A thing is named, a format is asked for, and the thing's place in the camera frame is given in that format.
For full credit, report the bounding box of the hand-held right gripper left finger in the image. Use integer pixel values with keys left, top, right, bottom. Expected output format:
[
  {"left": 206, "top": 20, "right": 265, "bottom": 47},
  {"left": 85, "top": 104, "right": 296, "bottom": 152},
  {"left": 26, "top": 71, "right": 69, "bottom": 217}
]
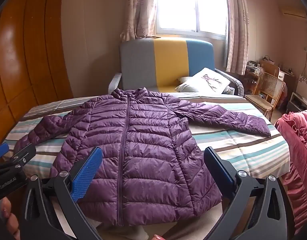
[{"left": 20, "top": 146, "right": 104, "bottom": 240}]

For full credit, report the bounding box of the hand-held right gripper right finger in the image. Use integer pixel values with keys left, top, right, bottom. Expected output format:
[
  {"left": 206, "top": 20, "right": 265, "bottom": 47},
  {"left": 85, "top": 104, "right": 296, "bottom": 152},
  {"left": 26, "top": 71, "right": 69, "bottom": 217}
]
[{"left": 204, "top": 146, "right": 295, "bottom": 240}]

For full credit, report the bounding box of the purple down jacket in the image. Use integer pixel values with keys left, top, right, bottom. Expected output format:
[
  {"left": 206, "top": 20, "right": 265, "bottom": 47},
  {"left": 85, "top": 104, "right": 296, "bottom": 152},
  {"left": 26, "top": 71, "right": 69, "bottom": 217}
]
[{"left": 15, "top": 87, "right": 272, "bottom": 227}]

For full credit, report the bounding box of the person's left hand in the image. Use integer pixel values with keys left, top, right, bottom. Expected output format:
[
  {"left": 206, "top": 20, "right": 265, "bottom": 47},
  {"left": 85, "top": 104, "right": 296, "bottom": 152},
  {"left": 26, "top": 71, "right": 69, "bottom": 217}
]
[{"left": 0, "top": 196, "right": 22, "bottom": 240}]

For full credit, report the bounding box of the striped bed quilt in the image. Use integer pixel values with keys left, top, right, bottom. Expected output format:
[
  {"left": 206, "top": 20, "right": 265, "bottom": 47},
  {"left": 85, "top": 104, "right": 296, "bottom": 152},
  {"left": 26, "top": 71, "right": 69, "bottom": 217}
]
[{"left": 5, "top": 93, "right": 291, "bottom": 180}]

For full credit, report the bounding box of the beige bed sheet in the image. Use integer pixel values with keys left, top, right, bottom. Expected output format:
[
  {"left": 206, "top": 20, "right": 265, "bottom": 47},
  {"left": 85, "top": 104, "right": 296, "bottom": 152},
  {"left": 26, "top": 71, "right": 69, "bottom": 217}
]
[{"left": 53, "top": 197, "right": 234, "bottom": 240}]

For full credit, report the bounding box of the pink ruffled blanket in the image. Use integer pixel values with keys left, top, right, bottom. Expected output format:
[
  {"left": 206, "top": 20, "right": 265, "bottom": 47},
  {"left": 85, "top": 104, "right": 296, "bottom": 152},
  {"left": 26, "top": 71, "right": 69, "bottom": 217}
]
[{"left": 274, "top": 106, "right": 307, "bottom": 235}]

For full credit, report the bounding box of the white deer print pillow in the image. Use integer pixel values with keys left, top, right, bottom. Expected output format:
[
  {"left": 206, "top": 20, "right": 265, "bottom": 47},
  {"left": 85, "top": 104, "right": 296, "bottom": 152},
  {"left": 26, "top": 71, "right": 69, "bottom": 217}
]
[{"left": 175, "top": 67, "right": 231, "bottom": 93}]

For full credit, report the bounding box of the rattan chair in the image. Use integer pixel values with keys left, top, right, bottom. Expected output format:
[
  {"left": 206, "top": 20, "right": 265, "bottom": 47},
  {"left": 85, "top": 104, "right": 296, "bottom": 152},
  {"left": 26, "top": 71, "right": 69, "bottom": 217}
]
[{"left": 244, "top": 71, "right": 286, "bottom": 120}]

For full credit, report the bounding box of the wooden wardrobe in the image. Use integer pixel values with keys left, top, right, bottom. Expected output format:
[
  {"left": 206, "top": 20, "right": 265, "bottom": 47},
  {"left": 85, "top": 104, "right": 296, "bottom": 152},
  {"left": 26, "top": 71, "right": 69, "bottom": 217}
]
[{"left": 0, "top": 0, "right": 74, "bottom": 143}]

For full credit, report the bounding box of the cluttered wooden desk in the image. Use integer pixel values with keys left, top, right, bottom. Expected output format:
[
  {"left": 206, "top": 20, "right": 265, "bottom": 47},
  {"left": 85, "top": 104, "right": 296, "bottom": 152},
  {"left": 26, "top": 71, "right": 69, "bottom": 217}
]
[{"left": 244, "top": 57, "right": 298, "bottom": 98}]

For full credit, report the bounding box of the white storage box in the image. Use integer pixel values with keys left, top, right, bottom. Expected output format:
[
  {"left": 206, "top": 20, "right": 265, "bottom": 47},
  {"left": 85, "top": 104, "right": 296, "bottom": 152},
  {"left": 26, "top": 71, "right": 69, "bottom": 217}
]
[{"left": 287, "top": 92, "right": 307, "bottom": 112}]

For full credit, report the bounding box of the grey yellow blue sofa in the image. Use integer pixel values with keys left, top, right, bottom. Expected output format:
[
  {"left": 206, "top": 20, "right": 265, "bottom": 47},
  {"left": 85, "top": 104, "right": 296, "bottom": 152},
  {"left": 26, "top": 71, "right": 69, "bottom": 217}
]
[{"left": 107, "top": 37, "right": 244, "bottom": 98}]

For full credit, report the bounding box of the beige patterned curtain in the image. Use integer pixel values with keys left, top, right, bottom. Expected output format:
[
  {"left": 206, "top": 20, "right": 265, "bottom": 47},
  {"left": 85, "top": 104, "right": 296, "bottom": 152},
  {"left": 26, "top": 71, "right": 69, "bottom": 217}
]
[
  {"left": 120, "top": 0, "right": 158, "bottom": 42},
  {"left": 224, "top": 0, "right": 249, "bottom": 75}
]

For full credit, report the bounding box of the window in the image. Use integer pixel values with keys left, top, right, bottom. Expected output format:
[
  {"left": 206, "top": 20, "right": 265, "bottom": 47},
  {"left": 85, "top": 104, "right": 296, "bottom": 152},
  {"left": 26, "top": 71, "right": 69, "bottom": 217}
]
[{"left": 153, "top": 0, "right": 229, "bottom": 40}]

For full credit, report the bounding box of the wall air conditioner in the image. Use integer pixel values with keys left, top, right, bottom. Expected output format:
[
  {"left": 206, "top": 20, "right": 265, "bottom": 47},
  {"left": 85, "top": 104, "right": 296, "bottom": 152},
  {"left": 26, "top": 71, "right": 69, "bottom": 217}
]
[{"left": 279, "top": 5, "right": 307, "bottom": 18}]

